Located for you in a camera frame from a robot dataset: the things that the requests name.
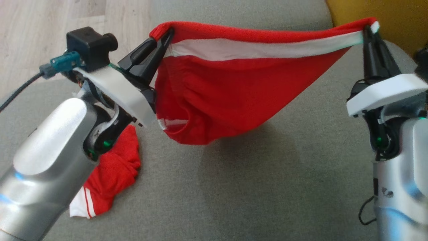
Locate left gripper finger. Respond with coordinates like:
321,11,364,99
128,28,175,89
118,37,158,71

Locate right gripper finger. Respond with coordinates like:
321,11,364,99
363,25,402,81

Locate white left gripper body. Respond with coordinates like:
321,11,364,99
73,64,157,128

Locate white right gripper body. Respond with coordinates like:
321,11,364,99
346,74,428,117

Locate red jersey white sleeves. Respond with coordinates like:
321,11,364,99
70,125,141,219

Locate red shorts white stripe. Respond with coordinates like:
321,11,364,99
149,17,380,145

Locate large yellow backrest cushion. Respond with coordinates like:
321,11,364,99
326,0,428,57

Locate grey sofa seat cushion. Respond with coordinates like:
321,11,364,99
150,0,334,32

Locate large grey sofa seat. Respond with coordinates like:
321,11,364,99
0,20,428,241

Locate teal left camera connector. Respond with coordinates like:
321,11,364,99
39,51,83,79

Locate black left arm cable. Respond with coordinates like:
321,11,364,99
0,71,44,112

